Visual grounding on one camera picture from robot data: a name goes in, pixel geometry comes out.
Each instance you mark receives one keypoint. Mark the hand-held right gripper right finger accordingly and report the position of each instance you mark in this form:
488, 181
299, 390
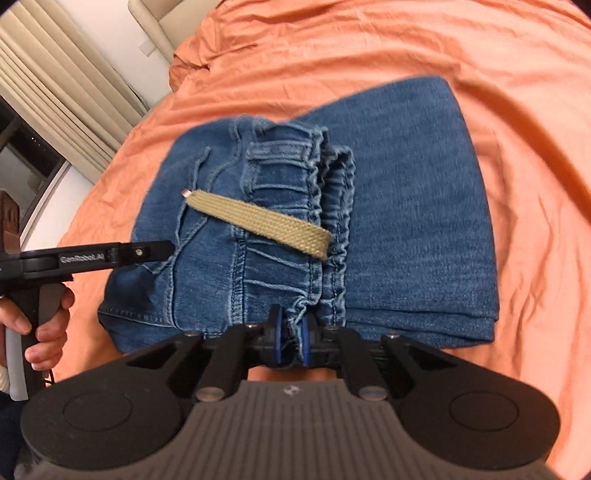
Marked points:
305, 342

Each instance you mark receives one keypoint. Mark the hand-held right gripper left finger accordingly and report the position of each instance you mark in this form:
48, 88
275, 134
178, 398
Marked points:
277, 342

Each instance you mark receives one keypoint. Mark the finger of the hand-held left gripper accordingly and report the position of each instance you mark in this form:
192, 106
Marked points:
147, 251

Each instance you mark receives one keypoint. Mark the blue denim pants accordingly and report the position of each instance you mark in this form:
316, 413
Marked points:
406, 221

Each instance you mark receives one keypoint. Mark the person's left hand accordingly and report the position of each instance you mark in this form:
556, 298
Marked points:
51, 337

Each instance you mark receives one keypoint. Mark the dark window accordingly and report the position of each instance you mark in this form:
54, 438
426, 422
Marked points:
27, 152

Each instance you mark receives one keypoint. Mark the khaki woven belt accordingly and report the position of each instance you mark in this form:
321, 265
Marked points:
268, 222

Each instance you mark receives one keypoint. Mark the beige pleated curtain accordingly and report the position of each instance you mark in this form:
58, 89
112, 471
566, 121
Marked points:
60, 92

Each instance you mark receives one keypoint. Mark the beige upholstered headboard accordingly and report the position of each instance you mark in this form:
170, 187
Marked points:
161, 23

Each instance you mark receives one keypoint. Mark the orange duvet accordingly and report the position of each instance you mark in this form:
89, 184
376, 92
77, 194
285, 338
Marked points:
508, 92

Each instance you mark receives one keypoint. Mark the white wall socket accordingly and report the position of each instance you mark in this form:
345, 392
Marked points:
147, 47

